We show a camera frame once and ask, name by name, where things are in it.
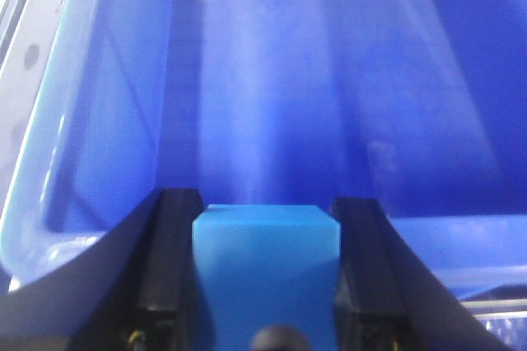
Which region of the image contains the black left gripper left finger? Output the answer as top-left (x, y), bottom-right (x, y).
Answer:
top-left (1, 188), bottom-right (204, 350)

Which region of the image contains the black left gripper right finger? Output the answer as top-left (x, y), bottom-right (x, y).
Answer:
top-left (330, 197), bottom-right (508, 350)

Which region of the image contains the blue foam cube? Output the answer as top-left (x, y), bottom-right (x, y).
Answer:
top-left (191, 204), bottom-right (340, 350)

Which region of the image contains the blue plastic bin front left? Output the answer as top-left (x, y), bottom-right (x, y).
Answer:
top-left (0, 0), bottom-right (527, 351)

